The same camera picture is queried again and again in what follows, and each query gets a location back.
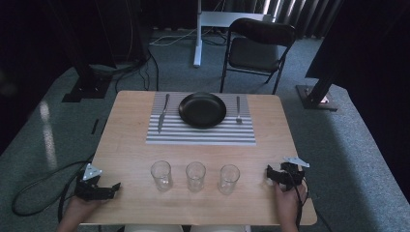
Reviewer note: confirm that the dark pleated curtain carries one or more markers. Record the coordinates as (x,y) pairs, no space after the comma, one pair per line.
(306,16)

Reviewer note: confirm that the clear drinking glass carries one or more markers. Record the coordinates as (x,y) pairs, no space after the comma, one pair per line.
(195,177)
(228,179)
(161,176)

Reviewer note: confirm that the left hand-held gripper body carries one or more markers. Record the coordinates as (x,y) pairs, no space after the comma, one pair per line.
(88,190)

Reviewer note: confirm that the silver fork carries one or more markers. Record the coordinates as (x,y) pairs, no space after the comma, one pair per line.
(238,109)

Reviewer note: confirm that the black stand with base plate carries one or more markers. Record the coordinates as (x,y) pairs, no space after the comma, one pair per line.
(87,88)
(317,96)

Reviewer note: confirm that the person's left hand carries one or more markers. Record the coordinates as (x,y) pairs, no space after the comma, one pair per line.
(80,208)

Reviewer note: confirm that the person's right hand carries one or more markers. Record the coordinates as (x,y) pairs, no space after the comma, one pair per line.
(288,203)

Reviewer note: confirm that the black round plate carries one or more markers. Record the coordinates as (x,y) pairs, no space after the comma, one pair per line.
(202,110)

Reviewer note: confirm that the black folding chair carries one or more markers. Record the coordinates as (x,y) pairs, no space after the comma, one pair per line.
(254,53)

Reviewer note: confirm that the silver table knife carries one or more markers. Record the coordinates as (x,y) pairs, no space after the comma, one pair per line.
(162,116)

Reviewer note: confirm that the white desk frame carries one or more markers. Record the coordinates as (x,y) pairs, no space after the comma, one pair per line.
(198,38)

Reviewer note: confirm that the grey striped placemat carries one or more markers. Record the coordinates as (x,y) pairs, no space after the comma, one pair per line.
(199,135)

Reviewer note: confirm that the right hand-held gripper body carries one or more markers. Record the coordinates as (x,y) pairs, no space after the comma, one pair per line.
(292,174)

